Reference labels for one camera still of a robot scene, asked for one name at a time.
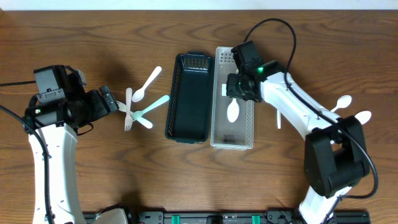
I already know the white plastic fork underneath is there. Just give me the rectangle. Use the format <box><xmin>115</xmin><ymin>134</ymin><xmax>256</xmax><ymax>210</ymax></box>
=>
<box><xmin>116</xmin><ymin>101</ymin><xmax>153</xmax><ymax>129</ymax></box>

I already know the white spoon bowl down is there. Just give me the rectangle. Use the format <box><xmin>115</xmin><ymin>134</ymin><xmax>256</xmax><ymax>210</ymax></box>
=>
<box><xmin>227</xmin><ymin>98</ymin><xmax>239</xmax><ymax>123</ymax></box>

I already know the white plastic fork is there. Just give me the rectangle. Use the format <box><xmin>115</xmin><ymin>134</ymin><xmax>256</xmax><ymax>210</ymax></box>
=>
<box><xmin>124</xmin><ymin>87</ymin><xmax>132</xmax><ymax>131</ymax></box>

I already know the white spoon bowl up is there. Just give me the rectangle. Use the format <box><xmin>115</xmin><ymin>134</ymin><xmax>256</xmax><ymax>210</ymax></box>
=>
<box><xmin>277</xmin><ymin>110</ymin><xmax>282</xmax><ymax>129</ymax></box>

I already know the mint green plastic fork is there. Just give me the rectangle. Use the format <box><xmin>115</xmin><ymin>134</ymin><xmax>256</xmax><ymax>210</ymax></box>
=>
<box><xmin>131</xmin><ymin>95</ymin><xmax>170</xmax><ymax>121</ymax></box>

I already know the white spoon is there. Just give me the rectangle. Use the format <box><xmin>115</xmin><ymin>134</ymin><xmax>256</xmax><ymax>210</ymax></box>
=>
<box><xmin>131</xmin><ymin>66</ymin><xmax>162</xmax><ymax>103</ymax></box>
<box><xmin>354</xmin><ymin>111</ymin><xmax>372</xmax><ymax>125</ymax></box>
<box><xmin>330</xmin><ymin>95</ymin><xmax>352</xmax><ymax>112</ymax></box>

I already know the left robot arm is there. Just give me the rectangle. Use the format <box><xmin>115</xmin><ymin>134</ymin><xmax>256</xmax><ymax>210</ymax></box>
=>
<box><xmin>24</xmin><ymin>85</ymin><xmax>118</xmax><ymax>223</ymax></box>

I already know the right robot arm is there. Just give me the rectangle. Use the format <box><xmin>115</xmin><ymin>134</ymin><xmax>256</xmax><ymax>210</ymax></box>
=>
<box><xmin>226</xmin><ymin>60</ymin><xmax>377</xmax><ymax>223</ymax></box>

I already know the clear plastic basket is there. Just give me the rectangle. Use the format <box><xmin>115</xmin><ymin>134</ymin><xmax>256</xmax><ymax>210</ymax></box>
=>
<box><xmin>210</xmin><ymin>47</ymin><xmax>254</xmax><ymax>151</ymax></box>

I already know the black plastic basket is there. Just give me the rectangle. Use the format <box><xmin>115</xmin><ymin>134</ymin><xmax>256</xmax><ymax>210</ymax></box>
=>
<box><xmin>165</xmin><ymin>51</ymin><xmax>215</xmax><ymax>144</ymax></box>

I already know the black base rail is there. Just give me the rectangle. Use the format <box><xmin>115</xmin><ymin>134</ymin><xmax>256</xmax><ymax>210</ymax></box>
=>
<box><xmin>127</xmin><ymin>209</ymin><xmax>371</xmax><ymax>224</ymax></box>

